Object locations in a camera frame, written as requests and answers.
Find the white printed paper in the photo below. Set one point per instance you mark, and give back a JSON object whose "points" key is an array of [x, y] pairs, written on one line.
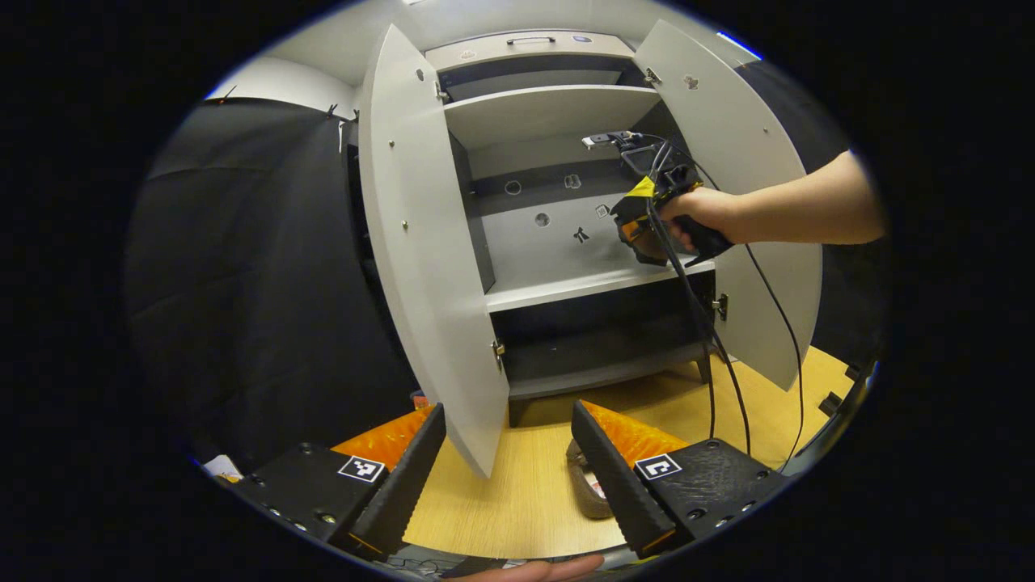
{"points": [[222, 469]]}

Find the grey shoe cabinet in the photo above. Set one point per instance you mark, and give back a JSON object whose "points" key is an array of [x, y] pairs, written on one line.
{"points": [[566, 291]]}

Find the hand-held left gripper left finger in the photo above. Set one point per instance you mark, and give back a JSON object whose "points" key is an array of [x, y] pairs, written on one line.
{"points": [[408, 483]]}

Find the cabinet drawer front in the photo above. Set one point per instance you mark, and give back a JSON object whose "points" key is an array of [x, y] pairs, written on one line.
{"points": [[598, 47]]}

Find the ceiling light panel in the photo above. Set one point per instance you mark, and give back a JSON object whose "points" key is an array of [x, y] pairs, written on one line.
{"points": [[737, 45]]}

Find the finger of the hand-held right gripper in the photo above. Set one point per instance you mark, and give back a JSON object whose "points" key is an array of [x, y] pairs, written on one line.
{"points": [[631, 214]]}

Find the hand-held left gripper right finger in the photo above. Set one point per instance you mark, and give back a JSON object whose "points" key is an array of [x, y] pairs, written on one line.
{"points": [[618, 483]]}

